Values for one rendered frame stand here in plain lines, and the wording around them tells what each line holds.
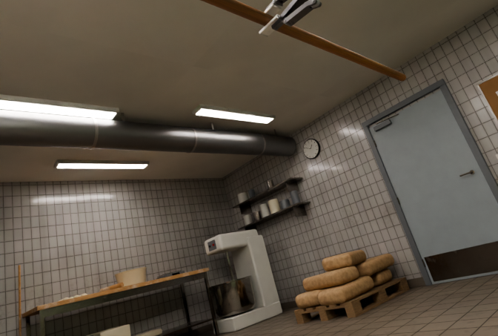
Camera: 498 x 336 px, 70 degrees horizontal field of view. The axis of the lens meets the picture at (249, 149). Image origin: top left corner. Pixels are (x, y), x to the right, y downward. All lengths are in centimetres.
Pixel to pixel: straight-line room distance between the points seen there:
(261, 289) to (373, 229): 187
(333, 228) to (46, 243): 398
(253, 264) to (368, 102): 293
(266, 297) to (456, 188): 303
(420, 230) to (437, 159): 88
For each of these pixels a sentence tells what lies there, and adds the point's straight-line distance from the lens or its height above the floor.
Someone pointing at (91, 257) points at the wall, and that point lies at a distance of 574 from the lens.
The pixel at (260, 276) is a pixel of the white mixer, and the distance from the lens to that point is 575.
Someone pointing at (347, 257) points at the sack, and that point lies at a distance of 423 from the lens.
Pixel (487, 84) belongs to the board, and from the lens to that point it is 467.
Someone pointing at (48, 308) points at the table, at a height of 86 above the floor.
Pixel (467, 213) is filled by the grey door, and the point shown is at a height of 66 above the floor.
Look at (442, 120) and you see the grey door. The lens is 474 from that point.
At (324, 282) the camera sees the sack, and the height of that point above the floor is 36.
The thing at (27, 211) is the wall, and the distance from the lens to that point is 570.
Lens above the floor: 60
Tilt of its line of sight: 19 degrees up
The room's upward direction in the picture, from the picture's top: 15 degrees counter-clockwise
